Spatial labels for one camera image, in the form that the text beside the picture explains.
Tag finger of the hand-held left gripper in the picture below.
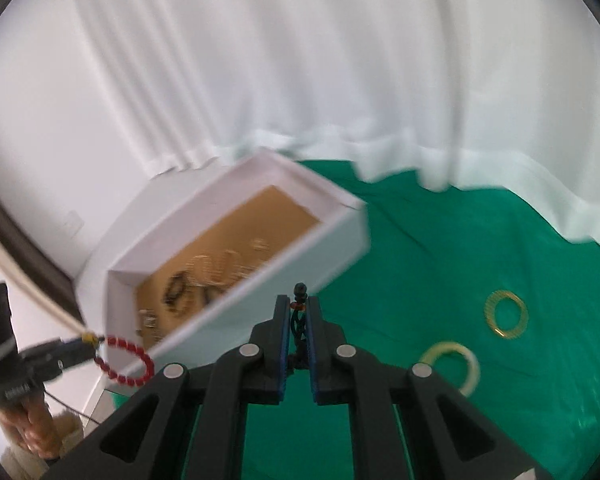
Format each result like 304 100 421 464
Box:
54 347 99 371
44 334 101 357

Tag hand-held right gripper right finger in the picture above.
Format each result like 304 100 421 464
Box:
309 295 552 480

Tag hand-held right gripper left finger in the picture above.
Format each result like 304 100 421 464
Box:
44 295 289 480

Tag red bead bracelet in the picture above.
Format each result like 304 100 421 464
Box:
94 336 156 389

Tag black cord bracelet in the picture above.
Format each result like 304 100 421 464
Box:
288 282 311 362

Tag white cardboard box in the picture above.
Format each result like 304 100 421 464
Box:
74 152 371 392

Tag black bead bracelet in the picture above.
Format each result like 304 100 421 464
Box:
162 270 194 317

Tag pearl bead necklace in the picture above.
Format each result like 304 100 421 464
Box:
187 249 267 292

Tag white bangle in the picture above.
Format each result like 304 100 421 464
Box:
419 341 481 397

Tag gold bangle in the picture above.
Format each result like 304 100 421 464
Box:
484 290 530 339

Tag small silver jewelry piece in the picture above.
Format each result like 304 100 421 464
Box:
136 309 159 347

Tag person's left hand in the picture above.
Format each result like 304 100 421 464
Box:
0 391 63 462

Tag person's khaki trousers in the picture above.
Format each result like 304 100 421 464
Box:
0 407 84 479

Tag green velvet cloth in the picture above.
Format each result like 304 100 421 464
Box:
104 159 600 480

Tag white curtain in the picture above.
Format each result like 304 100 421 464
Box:
64 0 600 252

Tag thin black cable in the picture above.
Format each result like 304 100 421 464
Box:
42 387 103 424

